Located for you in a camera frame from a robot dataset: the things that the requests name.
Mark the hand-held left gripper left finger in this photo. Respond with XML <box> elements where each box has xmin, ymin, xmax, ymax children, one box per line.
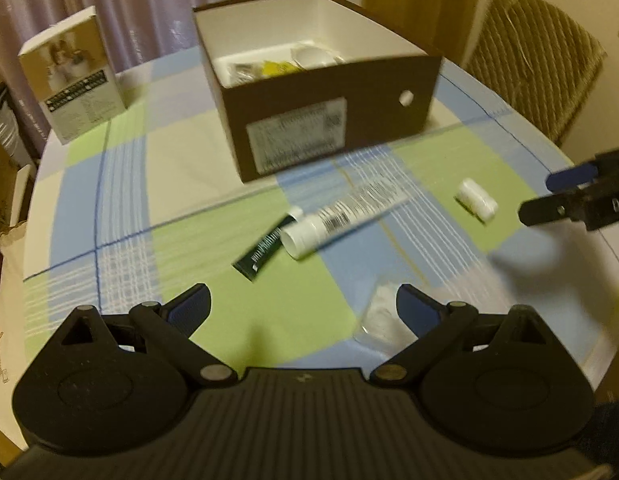
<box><xmin>46</xmin><ymin>282</ymin><xmax>238</xmax><ymax>389</ymax></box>

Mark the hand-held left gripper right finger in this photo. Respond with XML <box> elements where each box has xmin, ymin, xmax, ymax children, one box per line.
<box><xmin>371</xmin><ymin>283</ymin><xmax>571</xmax><ymax>387</ymax></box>

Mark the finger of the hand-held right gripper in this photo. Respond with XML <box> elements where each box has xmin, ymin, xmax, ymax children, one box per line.
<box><xmin>547</xmin><ymin>157</ymin><xmax>603</xmax><ymax>194</ymax></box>
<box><xmin>519</xmin><ymin>191</ymin><xmax>591</xmax><ymax>229</ymax></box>

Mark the clear plastic wrapper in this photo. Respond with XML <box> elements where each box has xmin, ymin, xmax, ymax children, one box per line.
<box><xmin>354</xmin><ymin>282</ymin><xmax>416</xmax><ymax>347</ymax></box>

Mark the small white bottle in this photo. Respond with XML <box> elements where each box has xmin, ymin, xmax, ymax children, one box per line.
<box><xmin>455</xmin><ymin>177</ymin><xmax>499</xmax><ymax>224</ymax></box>

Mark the dark green small tube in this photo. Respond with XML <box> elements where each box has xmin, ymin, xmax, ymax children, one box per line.
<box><xmin>232</xmin><ymin>207</ymin><xmax>304</xmax><ymax>284</ymax></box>

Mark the white printed tube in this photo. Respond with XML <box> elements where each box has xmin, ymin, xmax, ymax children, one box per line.
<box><xmin>280</xmin><ymin>187</ymin><xmax>411</xmax><ymax>261</ymax></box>

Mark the brown cardboard box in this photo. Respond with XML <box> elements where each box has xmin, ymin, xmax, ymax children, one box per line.
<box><xmin>192</xmin><ymin>0</ymin><xmax>443</xmax><ymax>184</ymax></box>

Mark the yellow foil packet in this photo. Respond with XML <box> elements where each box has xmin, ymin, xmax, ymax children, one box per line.
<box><xmin>259</xmin><ymin>58</ymin><xmax>301</xmax><ymax>79</ymax></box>

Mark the wicker chair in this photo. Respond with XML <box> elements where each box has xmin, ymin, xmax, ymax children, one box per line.
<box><xmin>461</xmin><ymin>0</ymin><xmax>608</xmax><ymax>147</ymax></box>

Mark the plaid tablecloth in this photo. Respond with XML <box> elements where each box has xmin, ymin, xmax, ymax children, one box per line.
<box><xmin>22</xmin><ymin>47</ymin><xmax>619</xmax><ymax>411</ymax></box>

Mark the white printed carton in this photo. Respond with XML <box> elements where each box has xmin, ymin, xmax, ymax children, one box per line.
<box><xmin>18</xmin><ymin>6</ymin><xmax>128</xmax><ymax>146</ymax></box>

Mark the person's leg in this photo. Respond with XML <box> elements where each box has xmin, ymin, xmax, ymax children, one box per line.
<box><xmin>583</xmin><ymin>399</ymin><xmax>619</xmax><ymax>480</ymax></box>

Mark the silver foil bag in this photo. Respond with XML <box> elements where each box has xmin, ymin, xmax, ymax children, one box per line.
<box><xmin>0</xmin><ymin>82</ymin><xmax>29</xmax><ymax>167</ymax></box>

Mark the beige curtain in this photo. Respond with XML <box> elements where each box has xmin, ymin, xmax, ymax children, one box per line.
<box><xmin>0</xmin><ymin>0</ymin><xmax>266</xmax><ymax>128</ymax></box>

